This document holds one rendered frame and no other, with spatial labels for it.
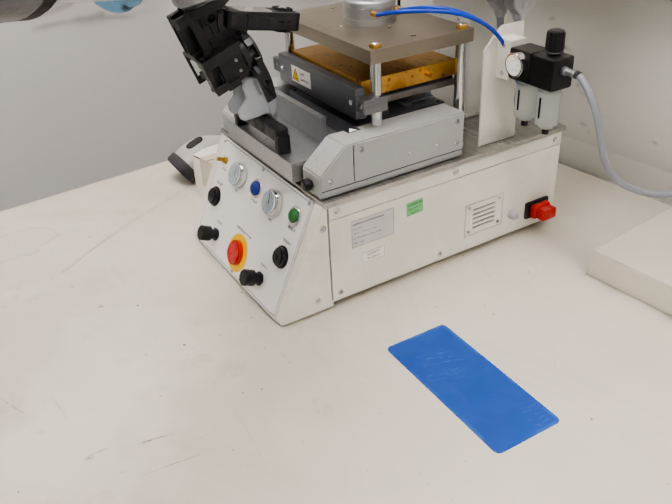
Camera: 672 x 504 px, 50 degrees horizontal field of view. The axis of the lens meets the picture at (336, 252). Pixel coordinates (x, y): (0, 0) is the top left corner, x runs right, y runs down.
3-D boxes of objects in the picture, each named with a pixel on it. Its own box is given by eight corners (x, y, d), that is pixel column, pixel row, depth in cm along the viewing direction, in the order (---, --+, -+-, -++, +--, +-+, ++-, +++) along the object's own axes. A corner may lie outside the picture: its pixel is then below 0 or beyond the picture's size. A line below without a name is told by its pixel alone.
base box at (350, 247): (431, 158, 152) (433, 78, 143) (566, 230, 125) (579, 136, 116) (193, 233, 130) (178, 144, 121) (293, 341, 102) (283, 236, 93)
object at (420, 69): (378, 54, 126) (377, -3, 121) (461, 86, 110) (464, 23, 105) (291, 74, 119) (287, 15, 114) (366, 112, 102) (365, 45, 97)
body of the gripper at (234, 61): (200, 87, 104) (159, 11, 97) (248, 56, 106) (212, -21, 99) (222, 101, 99) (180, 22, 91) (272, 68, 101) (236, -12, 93)
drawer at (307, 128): (377, 101, 131) (377, 58, 127) (456, 138, 115) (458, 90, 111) (228, 140, 119) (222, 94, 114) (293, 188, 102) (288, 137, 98)
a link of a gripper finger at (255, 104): (247, 139, 108) (220, 87, 102) (279, 118, 109) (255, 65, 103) (257, 146, 105) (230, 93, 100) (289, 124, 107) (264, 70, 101)
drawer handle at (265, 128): (246, 121, 115) (243, 97, 113) (291, 152, 104) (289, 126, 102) (234, 124, 114) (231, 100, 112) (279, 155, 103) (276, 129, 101)
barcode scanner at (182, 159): (250, 150, 161) (246, 115, 156) (269, 161, 155) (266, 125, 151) (166, 176, 151) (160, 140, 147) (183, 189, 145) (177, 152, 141)
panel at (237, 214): (196, 236, 128) (225, 135, 122) (275, 320, 106) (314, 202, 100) (186, 235, 127) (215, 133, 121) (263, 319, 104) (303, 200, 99)
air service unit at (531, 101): (508, 111, 113) (516, 13, 105) (580, 140, 102) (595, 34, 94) (482, 118, 110) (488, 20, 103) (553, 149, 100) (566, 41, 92)
